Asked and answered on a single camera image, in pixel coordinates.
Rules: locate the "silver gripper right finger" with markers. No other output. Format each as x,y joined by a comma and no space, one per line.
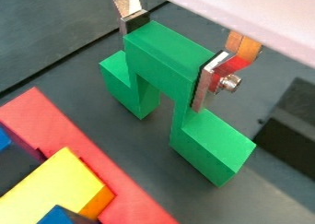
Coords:
217,73

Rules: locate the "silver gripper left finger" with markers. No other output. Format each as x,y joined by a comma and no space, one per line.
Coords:
133,15

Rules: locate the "green arch block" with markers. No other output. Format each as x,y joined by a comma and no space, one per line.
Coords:
158,65

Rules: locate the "red base board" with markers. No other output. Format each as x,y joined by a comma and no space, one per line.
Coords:
41,128

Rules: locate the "yellow long block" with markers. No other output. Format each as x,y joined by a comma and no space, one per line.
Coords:
61,182

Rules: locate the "blue arch block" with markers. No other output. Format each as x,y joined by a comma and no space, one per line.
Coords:
17,165

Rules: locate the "black angle bracket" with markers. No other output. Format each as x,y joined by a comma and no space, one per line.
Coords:
288,134

